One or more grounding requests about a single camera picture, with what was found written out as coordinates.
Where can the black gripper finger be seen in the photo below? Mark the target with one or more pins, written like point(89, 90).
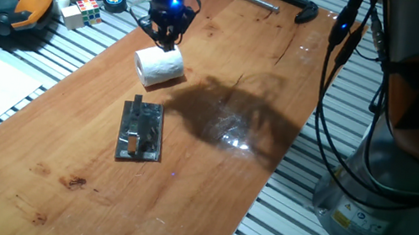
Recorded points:
point(181, 33)
point(155, 31)

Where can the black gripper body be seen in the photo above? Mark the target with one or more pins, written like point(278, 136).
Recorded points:
point(170, 8)

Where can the white toilet paper roll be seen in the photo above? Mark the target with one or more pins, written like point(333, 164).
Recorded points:
point(162, 67)

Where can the round black blue-yellow puck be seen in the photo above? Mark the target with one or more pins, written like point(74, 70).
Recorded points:
point(115, 2)

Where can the colourful Rubik's cube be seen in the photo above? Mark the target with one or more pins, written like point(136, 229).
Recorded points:
point(88, 12)

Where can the white cube block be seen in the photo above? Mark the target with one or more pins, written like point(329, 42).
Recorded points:
point(72, 17)

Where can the brown wooden board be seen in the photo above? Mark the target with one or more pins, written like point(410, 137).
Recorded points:
point(96, 184)

